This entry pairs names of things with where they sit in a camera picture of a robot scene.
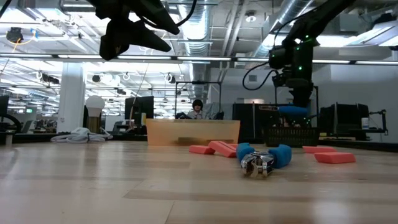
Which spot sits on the silver ventilation duct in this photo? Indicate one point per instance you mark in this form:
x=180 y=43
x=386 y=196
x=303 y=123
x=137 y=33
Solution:
x=194 y=34
x=281 y=18

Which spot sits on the black background rig frame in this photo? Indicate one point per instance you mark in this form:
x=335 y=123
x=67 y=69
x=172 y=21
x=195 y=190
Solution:
x=202 y=82

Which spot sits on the black partition panel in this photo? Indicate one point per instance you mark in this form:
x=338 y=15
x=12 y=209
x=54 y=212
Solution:
x=248 y=124

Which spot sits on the black computer monitor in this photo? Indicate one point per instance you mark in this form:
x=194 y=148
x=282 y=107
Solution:
x=139 y=109

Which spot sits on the black office chair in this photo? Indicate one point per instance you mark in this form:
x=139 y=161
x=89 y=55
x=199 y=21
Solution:
x=3 y=105

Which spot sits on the orange translucent plastic bin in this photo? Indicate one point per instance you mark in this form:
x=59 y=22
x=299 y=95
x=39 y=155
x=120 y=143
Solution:
x=192 y=130

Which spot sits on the black metal stand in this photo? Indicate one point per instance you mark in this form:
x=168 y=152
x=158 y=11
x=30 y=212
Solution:
x=385 y=121

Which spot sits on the black equipment rack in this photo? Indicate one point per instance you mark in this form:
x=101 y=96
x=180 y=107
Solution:
x=345 y=118

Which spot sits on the white square pillar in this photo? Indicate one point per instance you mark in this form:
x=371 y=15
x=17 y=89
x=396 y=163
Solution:
x=71 y=102

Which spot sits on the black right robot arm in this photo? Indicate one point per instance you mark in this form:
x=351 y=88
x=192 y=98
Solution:
x=314 y=21

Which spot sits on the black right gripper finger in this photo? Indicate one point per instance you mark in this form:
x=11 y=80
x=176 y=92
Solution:
x=301 y=98

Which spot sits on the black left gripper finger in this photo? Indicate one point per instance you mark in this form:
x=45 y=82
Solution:
x=146 y=37
x=158 y=17

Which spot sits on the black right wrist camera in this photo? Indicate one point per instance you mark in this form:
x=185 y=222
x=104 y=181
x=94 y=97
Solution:
x=280 y=57

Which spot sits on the black ceiling camera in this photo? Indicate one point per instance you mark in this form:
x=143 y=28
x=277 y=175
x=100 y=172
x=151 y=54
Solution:
x=14 y=34

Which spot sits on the black perforated plastic basket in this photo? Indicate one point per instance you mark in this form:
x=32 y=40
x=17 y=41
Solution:
x=292 y=137

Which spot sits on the long ceiling light strip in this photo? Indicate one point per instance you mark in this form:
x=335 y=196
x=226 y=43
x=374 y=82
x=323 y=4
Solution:
x=202 y=58

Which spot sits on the white bulb table lamp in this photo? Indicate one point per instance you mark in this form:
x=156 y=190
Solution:
x=94 y=105

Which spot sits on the small grey post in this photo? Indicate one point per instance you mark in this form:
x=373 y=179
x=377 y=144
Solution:
x=8 y=138

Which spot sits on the black background robot arm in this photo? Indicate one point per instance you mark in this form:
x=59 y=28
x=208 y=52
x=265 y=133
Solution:
x=218 y=115
x=182 y=116

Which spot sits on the person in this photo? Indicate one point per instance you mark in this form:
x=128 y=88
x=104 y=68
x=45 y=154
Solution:
x=196 y=107

